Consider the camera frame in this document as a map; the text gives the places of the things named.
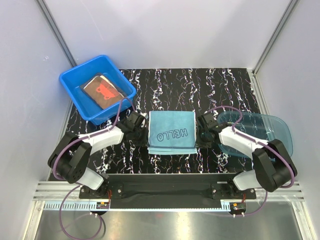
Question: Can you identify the left aluminium frame post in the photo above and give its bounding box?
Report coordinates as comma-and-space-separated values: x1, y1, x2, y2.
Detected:
35, 0, 77, 67

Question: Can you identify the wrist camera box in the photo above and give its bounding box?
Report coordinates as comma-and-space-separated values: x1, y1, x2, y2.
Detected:
196, 112, 218, 129
128, 111, 148, 128

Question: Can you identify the brown towel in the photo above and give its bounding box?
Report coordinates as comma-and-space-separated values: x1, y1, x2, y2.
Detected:
82, 74, 127, 110

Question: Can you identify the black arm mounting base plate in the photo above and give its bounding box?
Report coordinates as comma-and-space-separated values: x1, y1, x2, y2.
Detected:
78, 173, 256, 201

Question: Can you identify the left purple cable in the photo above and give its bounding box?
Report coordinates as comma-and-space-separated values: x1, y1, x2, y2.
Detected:
53, 96, 136, 238

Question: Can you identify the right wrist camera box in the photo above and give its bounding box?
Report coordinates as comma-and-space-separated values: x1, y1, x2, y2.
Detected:
196, 112, 218, 129

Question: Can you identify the small connector board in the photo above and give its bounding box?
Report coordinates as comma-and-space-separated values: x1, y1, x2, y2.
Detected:
230, 202, 247, 212
96, 201, 110, 209

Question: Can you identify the blue striped towel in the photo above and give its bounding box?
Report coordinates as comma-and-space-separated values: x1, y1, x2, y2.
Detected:
148, 111, 197, 155

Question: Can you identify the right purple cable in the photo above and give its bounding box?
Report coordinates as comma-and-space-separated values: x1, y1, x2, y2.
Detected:
207, 105, 296, 216

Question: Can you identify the blue plastic bin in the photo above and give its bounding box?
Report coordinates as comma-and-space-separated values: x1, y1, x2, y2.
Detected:
59, 55, 137, 126

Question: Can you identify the aluminium front rail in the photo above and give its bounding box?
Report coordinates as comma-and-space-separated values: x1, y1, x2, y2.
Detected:
32, 182, 306, 213

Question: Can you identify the purple cable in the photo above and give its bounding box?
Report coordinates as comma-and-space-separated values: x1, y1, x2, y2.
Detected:
207, 105, 296, 216
53, 96, 136, 238

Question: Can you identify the right small connector board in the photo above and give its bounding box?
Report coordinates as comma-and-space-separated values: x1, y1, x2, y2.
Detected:
230, 202, 247, 212

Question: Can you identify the translucent teal plastic basket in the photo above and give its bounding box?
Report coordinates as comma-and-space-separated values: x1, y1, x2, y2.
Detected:
217, 111, 294, 158

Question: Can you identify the aluminium frame post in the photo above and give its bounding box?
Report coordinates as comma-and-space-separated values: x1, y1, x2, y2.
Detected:
252, 0, 300, 76
35, 0, 77, 67

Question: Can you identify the left small connector board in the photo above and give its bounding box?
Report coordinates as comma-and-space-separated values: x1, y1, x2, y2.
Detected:
96, 201, 110, 209

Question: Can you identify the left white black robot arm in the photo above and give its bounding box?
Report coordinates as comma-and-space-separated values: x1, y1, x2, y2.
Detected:
47, 111, 148, 198

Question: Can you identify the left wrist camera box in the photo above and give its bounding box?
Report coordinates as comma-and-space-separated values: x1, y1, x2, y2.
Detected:
128, 111, 148, 128

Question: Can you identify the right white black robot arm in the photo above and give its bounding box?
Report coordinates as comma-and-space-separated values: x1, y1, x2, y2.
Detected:
196, 113, 298, 199

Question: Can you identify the dark grey-blue towel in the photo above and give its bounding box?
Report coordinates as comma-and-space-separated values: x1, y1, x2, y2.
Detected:
79, 85, 86, 93

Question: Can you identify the right aluminium frame post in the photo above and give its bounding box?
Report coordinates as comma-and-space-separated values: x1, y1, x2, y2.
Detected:
252, 0, 300, 76

